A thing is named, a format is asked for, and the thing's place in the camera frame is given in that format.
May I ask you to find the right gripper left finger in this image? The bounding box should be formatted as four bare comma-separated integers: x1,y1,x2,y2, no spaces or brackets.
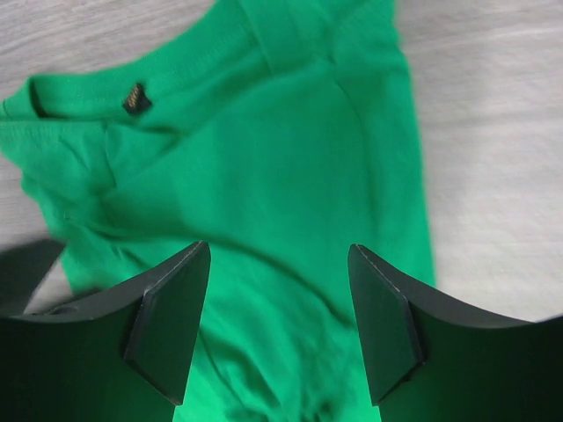
1,240,211,421

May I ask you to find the green t shirt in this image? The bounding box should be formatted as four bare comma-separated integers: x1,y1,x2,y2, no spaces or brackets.
1,1,434,421

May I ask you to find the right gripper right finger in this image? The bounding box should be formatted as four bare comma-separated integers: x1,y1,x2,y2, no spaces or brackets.
348,244,562,421

